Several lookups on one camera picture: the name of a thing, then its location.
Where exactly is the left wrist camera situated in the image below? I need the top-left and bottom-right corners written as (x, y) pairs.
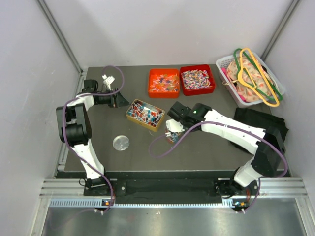
top-left (102, 74), bottom-right (115, 90)

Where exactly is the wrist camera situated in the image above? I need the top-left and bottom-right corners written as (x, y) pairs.
top-left (165, 119), bottom-right (185, 134)
top-left (102, 74), bottom-right (115, 90)

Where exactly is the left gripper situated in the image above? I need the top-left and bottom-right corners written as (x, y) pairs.
top-left (96, 87), bottom-right (131, 108)

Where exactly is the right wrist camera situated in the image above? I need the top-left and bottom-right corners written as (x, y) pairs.
top-left (165, 119), bottom-right (185, 134)

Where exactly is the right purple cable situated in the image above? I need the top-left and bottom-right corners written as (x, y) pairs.
top-left (148, 121), bottom-right (289, 213)

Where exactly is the clear glass jar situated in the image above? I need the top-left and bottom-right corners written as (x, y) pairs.
top-left (165, 127), bottom-right (184, 144)

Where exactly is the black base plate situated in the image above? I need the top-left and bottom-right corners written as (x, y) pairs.
top-left (83, 178), bottom-right (261, 204)

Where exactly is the white plastic basket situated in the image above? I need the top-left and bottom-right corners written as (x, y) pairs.
top-left (216, 48), bottom-right (285, 108)

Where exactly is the orange candy box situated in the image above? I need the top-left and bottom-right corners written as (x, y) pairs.
top-left (147, 68), bottom-right (180, 99)

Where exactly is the floral cloth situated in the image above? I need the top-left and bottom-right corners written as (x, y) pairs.
top-left (227, 58), bottom-right (273, 102)

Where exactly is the green hanger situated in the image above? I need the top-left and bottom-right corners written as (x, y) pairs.
top-left (233, 48), bottom-right (284, 102)

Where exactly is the red candy box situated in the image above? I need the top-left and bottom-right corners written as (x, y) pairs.
top-left (179, 64), bottom-right (216, 96)

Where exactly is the purple cable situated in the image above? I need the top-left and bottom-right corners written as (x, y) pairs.
top-left (61, 65), bottom-right (125, 214)
top-left (148, 121), bottom-right (289, 213)

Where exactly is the clear jar lid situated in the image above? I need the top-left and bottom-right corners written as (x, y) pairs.
top-left (113, 135), bottom-right (130, 151)

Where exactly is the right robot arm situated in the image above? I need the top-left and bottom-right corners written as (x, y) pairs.
top-left (166, 102), bottom-right (285, 198)

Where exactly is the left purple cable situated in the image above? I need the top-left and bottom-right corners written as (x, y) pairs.
top-left (61, 65), bottom-right (125, 214)

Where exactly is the gold candy tin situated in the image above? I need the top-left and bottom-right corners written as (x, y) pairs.
top-left (126, 99), bottom-right (165, 132)

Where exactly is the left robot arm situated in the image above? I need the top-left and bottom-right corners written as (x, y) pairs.
top-left (56, 75), bottom-right (129, 196)

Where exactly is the black cloth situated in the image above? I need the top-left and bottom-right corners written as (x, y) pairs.
top-left (233, 108), bottom-right (289, 141)

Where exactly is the white cable duct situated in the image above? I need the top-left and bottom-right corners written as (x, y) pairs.
top-left (49, 198), bottom-right (237, 209)

